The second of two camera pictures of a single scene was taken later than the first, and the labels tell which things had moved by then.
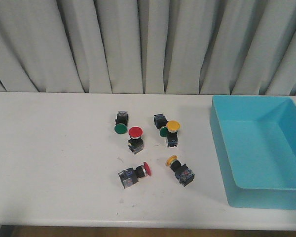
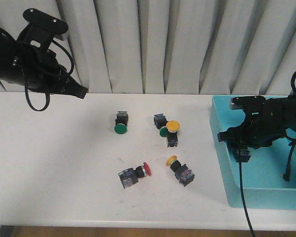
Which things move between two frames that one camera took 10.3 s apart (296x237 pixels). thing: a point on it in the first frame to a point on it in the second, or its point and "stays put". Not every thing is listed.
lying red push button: (129, 177) stays put
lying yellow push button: (182, 173) stays put
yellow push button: (172, 126) stays put
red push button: (135, 143) to (242, 154)
